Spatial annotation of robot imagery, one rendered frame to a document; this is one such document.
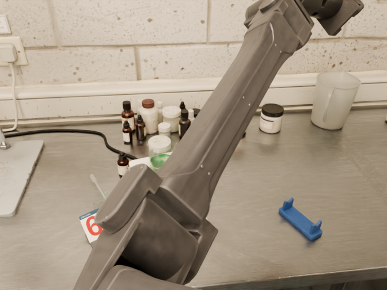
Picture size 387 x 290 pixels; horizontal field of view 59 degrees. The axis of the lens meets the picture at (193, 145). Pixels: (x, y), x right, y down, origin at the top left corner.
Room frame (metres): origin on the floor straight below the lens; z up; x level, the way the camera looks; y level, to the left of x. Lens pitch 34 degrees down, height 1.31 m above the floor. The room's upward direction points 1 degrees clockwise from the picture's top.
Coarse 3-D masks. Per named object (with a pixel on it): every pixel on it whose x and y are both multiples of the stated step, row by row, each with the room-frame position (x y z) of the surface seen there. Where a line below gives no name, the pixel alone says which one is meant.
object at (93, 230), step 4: (92, 216) 0.50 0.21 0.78; (84, 220) 0.49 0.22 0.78; (88, 220) 0.50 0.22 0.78; (92, 220) 0.50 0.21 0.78; (84, 224) 0.49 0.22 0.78; (88, 224) 0.49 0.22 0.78; (92, 224) 0.49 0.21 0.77; (96, 224) 0.49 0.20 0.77; (88, 228) 0.48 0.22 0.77; (92, 228) 0.48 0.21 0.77; (96, 228) 0.49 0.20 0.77; (100, 228) 0.49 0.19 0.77; (88, 232) 0.48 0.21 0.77; (92, 232) 0.48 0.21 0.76; (96, 232) 0.48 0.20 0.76; (100, 232) 0.48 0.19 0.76; (92, 236) 0.47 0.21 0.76
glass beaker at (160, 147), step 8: (152, 136) 0.61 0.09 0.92; (160, 136) 0.62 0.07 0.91; (168, 136) 0.62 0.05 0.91; (152, 144) 0.61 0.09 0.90; (160, 144) 0.62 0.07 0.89; (168, 144) 0.62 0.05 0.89; (176, 144) 0.59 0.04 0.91; (152, 152) 0.57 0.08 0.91; (160, 152) 0.56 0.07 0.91; (168, 152) 0.57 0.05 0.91; (152, 160) 0.57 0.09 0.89; (160, 160) 0.56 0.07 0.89; (152, 168) 0.57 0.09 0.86
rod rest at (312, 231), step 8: (280, 208) 0.56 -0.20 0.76; (288, 208) 0.56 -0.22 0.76; (288, 216) 0.53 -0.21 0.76; (296, 216) 0.53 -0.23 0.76; (304, 216) 0.53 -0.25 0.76; (296, 224) 0.51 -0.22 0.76; (304, 224) 0.51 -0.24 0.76; (312, 224) 0.49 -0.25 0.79; (320, 224) 0.49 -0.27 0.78; (304, 232) 0.49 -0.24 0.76; (312, 232) 0.48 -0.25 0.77; (320, 232) 0.49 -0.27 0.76; (312, 240) 0.48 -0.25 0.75
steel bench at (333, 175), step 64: (64, 128) 0.91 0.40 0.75; (256, 128) 0.92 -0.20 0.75; (320, 128) 0.93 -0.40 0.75; (384, 128) 0.93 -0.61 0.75; (64, 192) 0.62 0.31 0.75; (256, 192) 0.62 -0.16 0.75; (320, 192) 0.63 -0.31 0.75; (384, 192) 0.63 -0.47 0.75; (0, 256) 0.43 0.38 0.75; (64, 256) 0.43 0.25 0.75; (256, 256) 0.44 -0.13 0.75; (320, 256) 0.44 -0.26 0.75; (384, 256) 0.44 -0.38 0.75
